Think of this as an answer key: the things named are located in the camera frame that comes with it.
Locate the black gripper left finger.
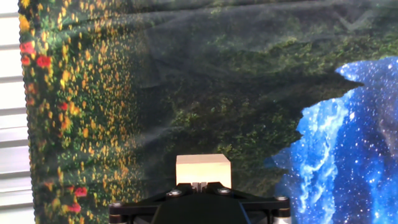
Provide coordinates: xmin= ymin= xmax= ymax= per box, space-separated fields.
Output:
xmin=108 ymin=182 xmax=200 ymax=224

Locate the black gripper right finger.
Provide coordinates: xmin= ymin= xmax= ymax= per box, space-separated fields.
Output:
xmin=199 ymin=181 xmax=292 ymax=224

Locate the small wooden block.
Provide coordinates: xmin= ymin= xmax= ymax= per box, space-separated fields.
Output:
xmin=175 ymin=154 xmax=233 ymax=190

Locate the landscape and galaxy printed cloth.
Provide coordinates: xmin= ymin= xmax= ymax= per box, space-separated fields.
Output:
xmin=17 ymin=0 xmax=398 ymax=224

